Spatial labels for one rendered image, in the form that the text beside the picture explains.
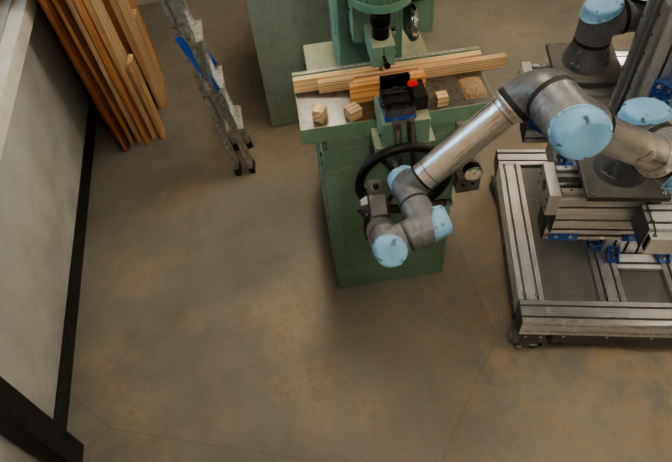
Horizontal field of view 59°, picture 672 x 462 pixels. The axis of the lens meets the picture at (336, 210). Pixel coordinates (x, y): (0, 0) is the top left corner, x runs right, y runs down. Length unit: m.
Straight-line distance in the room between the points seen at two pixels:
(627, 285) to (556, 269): 0.25
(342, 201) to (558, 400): 1.05
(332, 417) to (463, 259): 0.86
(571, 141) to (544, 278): 1.10
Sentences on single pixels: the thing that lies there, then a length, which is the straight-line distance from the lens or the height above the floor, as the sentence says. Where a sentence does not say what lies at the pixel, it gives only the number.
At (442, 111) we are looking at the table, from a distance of 1.83.
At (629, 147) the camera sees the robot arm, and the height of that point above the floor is 1.14.
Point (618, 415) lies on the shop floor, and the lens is 2.38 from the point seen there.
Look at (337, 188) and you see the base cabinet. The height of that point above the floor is 0.62.
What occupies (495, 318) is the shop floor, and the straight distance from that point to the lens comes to 2.44.
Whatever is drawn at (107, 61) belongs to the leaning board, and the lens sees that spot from 2.94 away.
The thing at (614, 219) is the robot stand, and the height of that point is 0.67.
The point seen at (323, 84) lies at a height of 0.94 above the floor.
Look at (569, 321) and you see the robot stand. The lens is 2.22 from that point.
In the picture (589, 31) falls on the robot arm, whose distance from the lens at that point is 2.10.
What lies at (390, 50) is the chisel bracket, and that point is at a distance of 1.79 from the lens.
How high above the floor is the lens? 2.10
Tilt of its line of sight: 50 degrees down
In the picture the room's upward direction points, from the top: 6 degrees counter-clockwise
